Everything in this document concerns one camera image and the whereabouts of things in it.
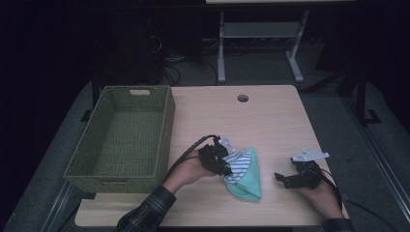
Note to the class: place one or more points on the person's left hand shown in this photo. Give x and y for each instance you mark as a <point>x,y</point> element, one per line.
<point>188,170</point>

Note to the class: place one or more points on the green woven basket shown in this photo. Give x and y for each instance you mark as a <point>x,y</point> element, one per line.
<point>129,129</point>

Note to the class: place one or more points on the black floor bracket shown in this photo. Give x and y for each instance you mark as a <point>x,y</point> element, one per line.
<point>86,116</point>

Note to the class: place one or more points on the person's right hand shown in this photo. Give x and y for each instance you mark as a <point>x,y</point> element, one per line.
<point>324,196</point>

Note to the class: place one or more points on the mint green striped garment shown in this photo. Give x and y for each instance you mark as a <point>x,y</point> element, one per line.
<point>246,180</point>

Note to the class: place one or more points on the black metal stand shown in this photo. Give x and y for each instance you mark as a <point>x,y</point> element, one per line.
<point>361,96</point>

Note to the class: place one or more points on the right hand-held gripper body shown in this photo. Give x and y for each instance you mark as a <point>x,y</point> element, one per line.
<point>306,175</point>

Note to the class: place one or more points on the white metal stand frame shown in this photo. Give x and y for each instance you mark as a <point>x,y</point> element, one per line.
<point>261,29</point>

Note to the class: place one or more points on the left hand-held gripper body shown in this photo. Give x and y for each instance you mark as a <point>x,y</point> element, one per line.
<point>211,158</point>

